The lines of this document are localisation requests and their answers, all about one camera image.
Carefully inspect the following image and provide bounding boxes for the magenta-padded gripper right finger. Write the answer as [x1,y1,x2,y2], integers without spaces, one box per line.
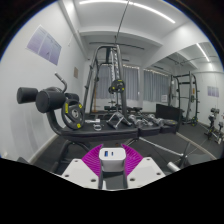
[121,143,166,189]

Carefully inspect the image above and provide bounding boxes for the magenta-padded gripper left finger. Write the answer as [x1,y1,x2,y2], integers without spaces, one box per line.
[61,143,108,190]

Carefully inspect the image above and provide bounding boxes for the white charger block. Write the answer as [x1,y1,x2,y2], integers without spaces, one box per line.
[98,147,127,174]

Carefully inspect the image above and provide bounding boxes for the black bench with roller pads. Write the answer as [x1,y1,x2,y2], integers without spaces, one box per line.
[16,72,184,173]

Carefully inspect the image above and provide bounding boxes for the group of chrome dumbbells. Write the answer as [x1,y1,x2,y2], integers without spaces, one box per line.
[128,113,166,128]

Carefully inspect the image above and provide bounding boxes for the black weight plate yellow marks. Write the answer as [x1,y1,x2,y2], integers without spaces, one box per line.
[60,98,86,130]

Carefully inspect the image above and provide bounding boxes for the black box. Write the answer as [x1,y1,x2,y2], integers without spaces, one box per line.
[155,103,184,134]

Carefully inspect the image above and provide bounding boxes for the black exercise equipment stand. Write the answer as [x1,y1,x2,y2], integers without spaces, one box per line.
[203,107,224,145]

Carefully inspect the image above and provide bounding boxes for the grey window curtain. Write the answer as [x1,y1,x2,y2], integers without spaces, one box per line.
[143,69,170,103]
[96,63,139,101]

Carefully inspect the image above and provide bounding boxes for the black power rack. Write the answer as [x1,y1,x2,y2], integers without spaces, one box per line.
[169,71,200,127]

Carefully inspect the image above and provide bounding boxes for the short ceiling light strip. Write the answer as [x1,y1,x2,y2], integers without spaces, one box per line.
[196,43,211,63]

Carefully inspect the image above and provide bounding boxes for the long ceiling light strip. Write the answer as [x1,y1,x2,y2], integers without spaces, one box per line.
[79,0,177,24]

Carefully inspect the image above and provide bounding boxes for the metal triangle cable handle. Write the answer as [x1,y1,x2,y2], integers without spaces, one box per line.
[106,111,133,130]

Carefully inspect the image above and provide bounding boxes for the black plate on cable machine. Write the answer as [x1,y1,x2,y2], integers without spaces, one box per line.
[108,78,126,94]

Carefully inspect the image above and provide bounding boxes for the small purple wall poster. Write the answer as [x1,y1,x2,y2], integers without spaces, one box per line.
[207,85,220,98]

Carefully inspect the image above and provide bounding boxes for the grey cable machine frame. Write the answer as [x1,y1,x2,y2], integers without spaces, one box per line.
[81,44,129,118]

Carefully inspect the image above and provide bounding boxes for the pale purple wall poster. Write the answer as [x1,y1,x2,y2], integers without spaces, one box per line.
[26,24,63,66]

